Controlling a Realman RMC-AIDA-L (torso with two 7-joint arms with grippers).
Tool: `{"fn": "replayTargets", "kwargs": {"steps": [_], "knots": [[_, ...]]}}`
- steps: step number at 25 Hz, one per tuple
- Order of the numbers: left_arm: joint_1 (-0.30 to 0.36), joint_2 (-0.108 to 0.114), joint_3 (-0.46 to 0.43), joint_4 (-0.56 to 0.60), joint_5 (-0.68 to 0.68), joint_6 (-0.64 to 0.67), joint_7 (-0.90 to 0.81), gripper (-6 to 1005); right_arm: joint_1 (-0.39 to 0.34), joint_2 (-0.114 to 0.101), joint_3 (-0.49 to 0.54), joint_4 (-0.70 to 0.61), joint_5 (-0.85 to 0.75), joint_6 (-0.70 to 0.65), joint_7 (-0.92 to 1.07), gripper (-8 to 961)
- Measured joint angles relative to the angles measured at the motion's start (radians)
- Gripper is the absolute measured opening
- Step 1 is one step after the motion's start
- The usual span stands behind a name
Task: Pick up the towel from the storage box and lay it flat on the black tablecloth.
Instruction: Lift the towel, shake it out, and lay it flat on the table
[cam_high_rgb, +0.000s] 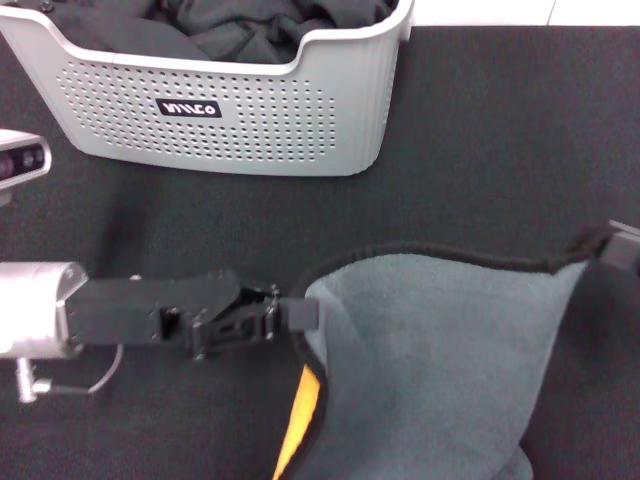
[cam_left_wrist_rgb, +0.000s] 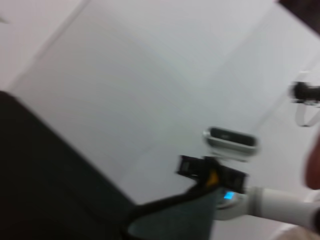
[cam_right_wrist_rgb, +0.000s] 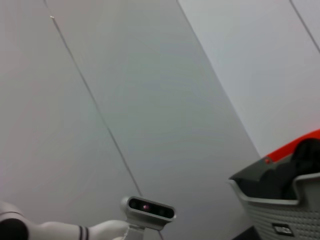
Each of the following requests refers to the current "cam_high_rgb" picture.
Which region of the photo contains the black cloth inside box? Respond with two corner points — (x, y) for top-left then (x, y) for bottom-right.
(47, 0), (401, 65)

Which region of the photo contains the grey towel with yellow back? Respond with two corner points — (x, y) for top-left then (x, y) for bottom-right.
(272, 227), (609, 480)

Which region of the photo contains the grey perforated storage box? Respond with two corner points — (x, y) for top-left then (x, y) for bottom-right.
(0, 0), (416, 178)

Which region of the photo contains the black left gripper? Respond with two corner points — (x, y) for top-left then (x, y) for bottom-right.
(66, 268), (282, 352)

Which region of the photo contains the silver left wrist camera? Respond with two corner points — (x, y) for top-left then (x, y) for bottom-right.
(0, 128), (53, 202)

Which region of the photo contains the left gripper cable with plug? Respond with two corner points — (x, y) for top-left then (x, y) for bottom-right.
(16, 343), (125, 407)

